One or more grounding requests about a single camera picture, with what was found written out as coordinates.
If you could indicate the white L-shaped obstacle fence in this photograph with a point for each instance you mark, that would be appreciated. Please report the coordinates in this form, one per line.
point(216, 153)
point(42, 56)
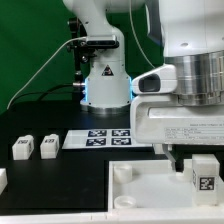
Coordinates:
point(187, 215)

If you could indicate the white block at left edge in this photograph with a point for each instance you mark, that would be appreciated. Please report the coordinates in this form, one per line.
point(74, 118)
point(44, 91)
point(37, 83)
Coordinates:
point(3, 179)

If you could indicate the white square tabletop part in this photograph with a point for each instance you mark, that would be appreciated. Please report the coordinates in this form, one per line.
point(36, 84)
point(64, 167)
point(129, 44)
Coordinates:
point(152, 184)

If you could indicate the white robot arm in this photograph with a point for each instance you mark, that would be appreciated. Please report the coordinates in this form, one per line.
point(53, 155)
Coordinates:
point(192, 35)

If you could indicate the white sheet with tags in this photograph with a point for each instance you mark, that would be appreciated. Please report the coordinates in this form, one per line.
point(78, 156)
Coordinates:
point(100, 138)

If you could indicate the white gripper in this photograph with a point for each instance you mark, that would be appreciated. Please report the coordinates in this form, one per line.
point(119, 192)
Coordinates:
point(160, 119)

